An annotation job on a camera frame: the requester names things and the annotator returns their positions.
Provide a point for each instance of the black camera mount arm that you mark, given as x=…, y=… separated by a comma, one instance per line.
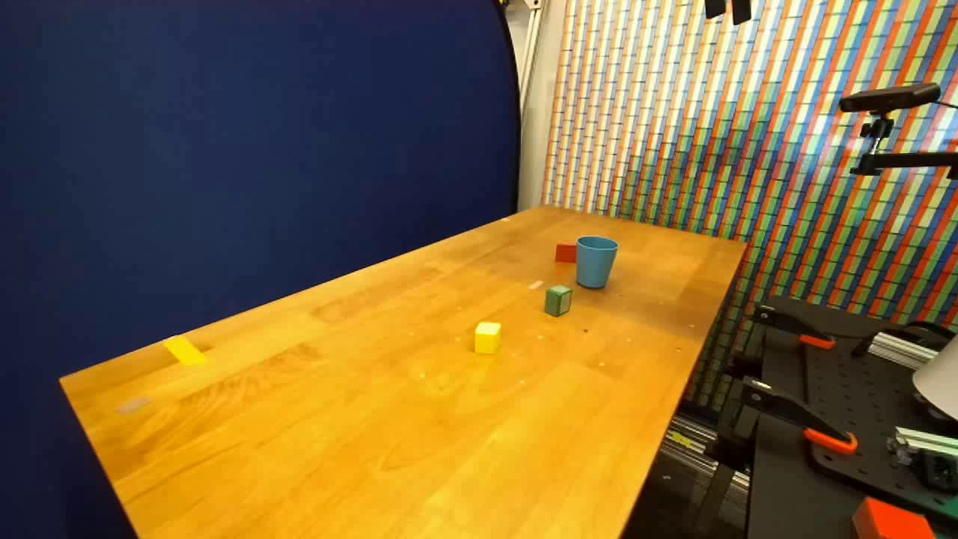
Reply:
x=907, y=159

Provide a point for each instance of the blue fabric backdrop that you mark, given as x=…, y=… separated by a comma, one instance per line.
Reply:
x=248, y=131

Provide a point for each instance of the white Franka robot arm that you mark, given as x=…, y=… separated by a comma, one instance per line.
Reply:
x=944, y=384

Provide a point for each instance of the green wooden block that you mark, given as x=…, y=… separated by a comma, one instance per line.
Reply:
x=558, y=300

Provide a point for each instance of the silver aluminium extrusion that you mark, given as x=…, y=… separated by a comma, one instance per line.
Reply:
x=902, y=348
x=928, y=442

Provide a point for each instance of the black hanging fixture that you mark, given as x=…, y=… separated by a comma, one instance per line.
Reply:
x=727, y=6

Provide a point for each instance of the yellow tape strip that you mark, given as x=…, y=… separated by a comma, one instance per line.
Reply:
x=184, y=351

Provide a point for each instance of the yellow wooden block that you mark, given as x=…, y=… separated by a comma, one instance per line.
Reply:
x=486, y=339

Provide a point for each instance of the black perforated breadboard plate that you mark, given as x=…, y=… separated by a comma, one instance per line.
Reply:
x=848, y=390

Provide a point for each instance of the red wooden block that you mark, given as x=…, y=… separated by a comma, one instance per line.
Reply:
x=562, y=252

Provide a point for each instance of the black stereo camera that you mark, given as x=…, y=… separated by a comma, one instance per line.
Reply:
x=886, y=98

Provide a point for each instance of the red orange box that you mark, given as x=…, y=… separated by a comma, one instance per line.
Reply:
x=886, y=521

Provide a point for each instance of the blue plastic cup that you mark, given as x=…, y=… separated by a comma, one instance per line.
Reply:
x=597, y=265

